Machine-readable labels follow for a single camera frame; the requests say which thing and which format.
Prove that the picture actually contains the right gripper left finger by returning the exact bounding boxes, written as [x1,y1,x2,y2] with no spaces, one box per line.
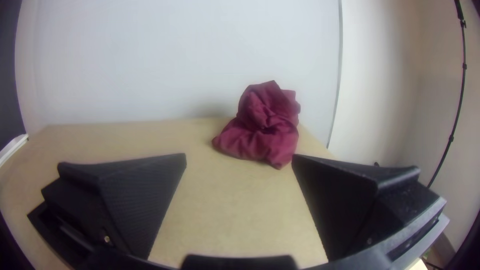
[26,152,187,263]

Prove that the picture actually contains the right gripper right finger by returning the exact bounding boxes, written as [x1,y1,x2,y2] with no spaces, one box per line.
[291,153,447,262]

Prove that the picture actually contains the maroon t-shirt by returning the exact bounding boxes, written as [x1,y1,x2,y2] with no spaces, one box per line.
[211,79,302,170]

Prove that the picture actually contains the black light stand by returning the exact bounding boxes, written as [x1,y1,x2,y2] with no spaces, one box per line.
[427,0,468,188]

